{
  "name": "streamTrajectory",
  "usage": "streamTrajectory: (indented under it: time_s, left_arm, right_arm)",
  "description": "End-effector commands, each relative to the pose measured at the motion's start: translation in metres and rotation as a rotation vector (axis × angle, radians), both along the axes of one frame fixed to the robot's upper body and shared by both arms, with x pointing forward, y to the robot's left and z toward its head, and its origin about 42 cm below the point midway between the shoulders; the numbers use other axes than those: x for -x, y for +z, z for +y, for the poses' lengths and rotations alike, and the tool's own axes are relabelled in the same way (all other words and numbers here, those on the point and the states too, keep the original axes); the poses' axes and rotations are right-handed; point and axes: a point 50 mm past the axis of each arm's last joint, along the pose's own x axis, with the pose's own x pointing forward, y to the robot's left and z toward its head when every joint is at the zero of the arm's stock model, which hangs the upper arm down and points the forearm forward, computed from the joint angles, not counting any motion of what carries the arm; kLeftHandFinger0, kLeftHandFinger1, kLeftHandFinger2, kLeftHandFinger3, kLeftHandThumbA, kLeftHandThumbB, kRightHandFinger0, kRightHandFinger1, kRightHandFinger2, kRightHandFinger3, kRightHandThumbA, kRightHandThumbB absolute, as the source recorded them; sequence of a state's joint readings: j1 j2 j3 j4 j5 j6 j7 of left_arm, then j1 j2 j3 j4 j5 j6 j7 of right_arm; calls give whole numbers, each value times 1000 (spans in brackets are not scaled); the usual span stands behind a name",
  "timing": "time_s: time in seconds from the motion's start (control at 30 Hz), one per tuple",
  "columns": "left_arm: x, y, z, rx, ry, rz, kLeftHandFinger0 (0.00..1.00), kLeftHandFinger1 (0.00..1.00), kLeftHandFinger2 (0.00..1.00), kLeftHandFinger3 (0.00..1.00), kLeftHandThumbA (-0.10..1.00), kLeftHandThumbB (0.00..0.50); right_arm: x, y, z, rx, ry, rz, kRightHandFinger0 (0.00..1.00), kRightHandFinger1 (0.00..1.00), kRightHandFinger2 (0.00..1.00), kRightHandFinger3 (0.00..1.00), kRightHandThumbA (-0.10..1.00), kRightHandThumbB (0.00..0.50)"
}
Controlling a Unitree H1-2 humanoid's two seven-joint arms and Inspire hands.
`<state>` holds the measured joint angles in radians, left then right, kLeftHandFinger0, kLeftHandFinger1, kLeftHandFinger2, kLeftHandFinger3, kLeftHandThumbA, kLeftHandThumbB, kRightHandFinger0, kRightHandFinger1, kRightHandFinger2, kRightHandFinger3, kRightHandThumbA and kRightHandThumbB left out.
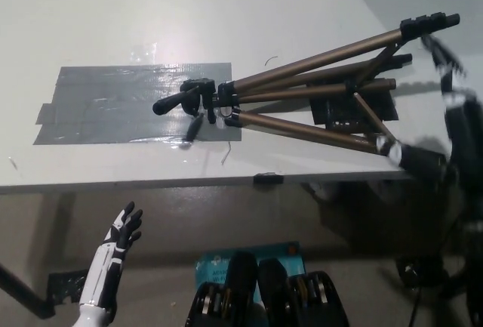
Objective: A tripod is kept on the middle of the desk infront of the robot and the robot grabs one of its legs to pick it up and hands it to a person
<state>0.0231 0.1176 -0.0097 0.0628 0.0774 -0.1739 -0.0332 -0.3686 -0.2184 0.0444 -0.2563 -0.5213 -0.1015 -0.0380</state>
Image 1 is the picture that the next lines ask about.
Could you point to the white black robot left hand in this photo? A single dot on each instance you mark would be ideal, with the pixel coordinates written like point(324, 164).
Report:
point(103, 266)

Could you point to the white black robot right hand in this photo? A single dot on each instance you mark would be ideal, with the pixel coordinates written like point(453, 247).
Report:
point(445, 66)

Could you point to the bronze and black camera tripod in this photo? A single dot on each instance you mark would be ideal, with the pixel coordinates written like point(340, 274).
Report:
point(302, 63)

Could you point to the black tape patch on floor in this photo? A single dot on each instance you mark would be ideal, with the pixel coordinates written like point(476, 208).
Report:
point(66, 285)

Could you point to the black metal table leg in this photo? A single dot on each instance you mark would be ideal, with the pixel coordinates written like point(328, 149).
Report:
point(22, 291)

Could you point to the black tape patch on tabletop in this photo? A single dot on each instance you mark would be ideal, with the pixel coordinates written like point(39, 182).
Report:
point(339, 115)

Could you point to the teal cardboard router box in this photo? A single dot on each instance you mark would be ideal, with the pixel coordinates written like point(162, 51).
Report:
point(279, 255)

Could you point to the black wheeled stand base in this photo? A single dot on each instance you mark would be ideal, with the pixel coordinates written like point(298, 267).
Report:
point(411, 270)

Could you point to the clear tape patch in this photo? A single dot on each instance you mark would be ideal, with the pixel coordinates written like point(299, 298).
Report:
point(143, 52)

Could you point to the grey duct tape patch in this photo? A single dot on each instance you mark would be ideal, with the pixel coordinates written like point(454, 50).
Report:
point(94, 89)

